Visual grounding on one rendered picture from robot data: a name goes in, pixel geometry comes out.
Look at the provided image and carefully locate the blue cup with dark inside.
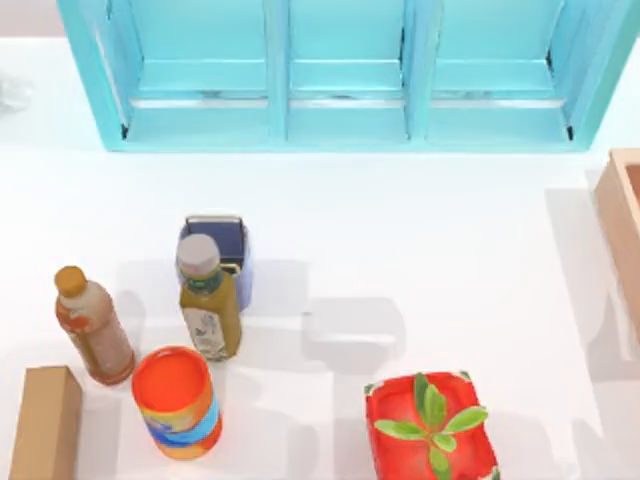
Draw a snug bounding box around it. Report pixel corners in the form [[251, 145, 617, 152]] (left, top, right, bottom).
[[175, 214, 255, 314]]

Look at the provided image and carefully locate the green bottle with grey cap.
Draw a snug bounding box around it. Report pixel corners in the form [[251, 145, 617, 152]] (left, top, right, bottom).
[[177, 234, 243, 362]]

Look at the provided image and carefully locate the light blue rack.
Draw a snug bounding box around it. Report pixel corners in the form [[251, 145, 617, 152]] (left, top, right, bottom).
[[55, 0, 640, 154]]

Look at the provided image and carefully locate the red square plant pot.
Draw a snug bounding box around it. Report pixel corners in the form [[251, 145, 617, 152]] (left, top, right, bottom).
[[364, 370, 501, 480]]

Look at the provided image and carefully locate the green plant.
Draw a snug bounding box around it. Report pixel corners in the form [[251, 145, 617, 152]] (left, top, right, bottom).
[[374, 372, 488, 475]]

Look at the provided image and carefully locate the orange can with blue band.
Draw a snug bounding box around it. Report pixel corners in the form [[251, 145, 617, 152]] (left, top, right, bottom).
[[131, 346, 224, 460]]

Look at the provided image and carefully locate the brown bottle with yellow cap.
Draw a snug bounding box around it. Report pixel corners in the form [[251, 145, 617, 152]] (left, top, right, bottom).
[[54, 265, 137, 387]]

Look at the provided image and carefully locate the salmon-coloured shallow box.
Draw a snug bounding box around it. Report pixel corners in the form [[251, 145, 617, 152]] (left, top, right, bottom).
[[593, 148, 640, 352]]

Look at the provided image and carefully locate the brown cardboard box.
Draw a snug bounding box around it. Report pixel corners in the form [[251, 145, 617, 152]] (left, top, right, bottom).
[[8, 366, 83, 480]]

